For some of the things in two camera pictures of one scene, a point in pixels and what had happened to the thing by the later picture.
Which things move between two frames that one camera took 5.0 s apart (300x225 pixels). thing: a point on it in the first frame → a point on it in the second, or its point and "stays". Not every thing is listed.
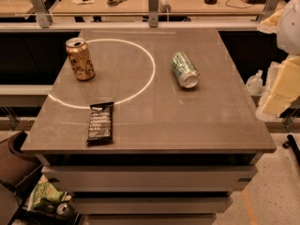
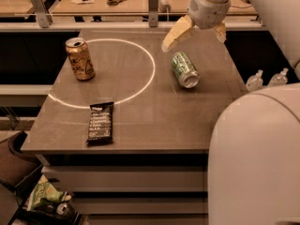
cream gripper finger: (270, 25) → (207, 14)
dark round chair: (13, 159) stays
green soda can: (187, 75) stays
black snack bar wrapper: (100, 123) stays
